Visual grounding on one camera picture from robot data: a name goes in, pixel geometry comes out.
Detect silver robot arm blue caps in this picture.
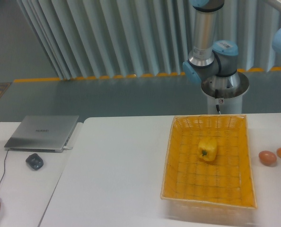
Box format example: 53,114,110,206
183,0,281,81

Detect brown egg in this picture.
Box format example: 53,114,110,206
258,150,277,166

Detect black mouse cable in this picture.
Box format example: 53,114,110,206
0,149,9,197

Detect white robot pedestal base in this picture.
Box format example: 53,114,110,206
201,71,249,114

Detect yellow woven basket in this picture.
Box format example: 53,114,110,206
160,114,257,209

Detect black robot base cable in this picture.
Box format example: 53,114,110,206
214,88,221,115

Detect silver closed laptop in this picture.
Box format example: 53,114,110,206
4,115,79,152

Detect yellow bell pepper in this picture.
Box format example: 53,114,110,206
197,137,218,162

